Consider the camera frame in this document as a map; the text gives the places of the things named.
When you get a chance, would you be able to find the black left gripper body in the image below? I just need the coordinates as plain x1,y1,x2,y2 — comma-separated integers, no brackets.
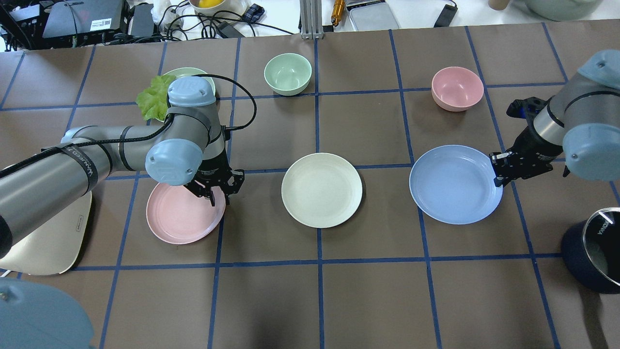
183,148,245,199

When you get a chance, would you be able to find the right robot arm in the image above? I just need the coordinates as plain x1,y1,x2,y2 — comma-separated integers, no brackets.
489,49,620,187

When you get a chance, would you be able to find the cream white toaster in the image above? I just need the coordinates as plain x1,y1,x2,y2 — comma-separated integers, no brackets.
0,164,93,277

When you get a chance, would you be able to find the green plate with sandwich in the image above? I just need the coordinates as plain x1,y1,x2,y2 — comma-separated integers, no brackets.
144,67,218,122

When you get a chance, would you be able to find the aluminium frame post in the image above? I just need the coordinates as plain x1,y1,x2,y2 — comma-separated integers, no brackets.
299,0,324,40

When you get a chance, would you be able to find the pink bowl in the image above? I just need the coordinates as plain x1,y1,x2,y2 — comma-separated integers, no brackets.
431,66,484,112

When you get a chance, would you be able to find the black power adapter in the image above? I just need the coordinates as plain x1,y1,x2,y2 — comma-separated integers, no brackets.
434,4,458,27

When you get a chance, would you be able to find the pink plate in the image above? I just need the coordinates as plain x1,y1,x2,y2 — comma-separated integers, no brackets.
146,183,226,245

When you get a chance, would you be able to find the green lettuce leaf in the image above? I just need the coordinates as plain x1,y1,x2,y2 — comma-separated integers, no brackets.
135,75,177,122

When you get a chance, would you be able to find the green bowl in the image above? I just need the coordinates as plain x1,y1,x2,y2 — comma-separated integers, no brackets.
263,53,313,96

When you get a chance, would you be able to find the silver kitchen scale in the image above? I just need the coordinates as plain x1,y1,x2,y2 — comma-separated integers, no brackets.
345,0,400,31

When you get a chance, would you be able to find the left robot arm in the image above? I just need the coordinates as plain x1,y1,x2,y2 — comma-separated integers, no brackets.
0,74,245,256

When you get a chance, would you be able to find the cream white plate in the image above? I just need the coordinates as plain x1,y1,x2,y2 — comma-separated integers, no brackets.
281,153,363,228

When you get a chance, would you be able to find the dark blue saucepan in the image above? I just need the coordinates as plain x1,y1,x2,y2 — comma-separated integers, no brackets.
560,207,620,294

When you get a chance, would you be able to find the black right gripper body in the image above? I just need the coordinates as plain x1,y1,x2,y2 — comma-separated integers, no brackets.
489,126,555,181

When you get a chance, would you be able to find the blue plate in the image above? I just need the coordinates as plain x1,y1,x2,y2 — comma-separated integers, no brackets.
409,145,503,225

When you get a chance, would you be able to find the orange handled tool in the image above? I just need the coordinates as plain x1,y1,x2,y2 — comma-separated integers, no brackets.
330,0,346,27

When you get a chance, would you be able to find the white bowl with fruit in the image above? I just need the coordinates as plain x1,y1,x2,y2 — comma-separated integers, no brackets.
188,0,250,18

